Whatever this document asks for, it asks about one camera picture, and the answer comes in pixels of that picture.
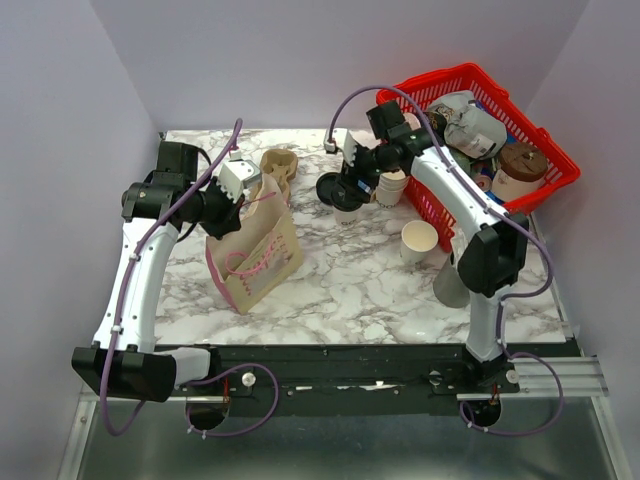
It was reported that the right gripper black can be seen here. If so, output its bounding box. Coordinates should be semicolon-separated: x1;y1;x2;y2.
335;139;397;205

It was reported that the black coffee cup lid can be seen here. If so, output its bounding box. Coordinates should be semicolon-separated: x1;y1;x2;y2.
330;184;363;212

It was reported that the white paper cup stack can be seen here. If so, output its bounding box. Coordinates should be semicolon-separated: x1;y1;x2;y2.
375;171;409;209

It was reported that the pink paper bag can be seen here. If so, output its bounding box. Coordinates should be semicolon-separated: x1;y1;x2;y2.
205;174;303;314

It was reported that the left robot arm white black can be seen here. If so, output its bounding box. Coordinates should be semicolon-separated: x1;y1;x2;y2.
71;141;244;402

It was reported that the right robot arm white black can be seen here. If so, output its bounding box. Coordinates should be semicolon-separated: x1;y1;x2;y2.
324;101;530;392

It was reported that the cardboard cup carrier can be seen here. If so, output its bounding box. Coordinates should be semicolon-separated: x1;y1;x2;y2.
260;149;298;201

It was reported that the dark noodle cup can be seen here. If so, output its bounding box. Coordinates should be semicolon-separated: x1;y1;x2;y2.
404;111;447;146

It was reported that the grey white plastic bag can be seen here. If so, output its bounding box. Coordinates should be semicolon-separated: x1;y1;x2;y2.
426;90;507;159

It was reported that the grey metal straw holder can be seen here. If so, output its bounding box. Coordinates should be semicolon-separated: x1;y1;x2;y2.
433;256;470;309

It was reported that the brown lid tub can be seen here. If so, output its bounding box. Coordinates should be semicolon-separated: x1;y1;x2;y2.
492;142;548;202

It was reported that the red plastic basket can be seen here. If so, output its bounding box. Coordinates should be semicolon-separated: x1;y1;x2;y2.
375;62;582;255

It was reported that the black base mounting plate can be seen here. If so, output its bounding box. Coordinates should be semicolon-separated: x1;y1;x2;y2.
102;343;521;419

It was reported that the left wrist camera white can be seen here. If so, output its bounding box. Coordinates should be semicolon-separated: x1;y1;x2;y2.
217;159;262;203

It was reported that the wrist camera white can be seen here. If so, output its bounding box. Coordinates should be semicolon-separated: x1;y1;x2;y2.
323;128;359;167
217;159;262;203

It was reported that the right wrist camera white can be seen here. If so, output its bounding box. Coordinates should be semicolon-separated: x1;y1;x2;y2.
323;128;359;167

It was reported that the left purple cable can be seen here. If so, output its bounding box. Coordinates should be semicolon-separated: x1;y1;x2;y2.
98;117;280;439

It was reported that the purple cable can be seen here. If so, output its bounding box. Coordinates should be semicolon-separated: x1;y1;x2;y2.
327;85;565;439
98;117;280;439

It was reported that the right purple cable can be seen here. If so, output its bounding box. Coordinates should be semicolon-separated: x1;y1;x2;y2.
327;85;565;439

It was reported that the aluminium rail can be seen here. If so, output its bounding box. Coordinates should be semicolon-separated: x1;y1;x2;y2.
164;355;609;402

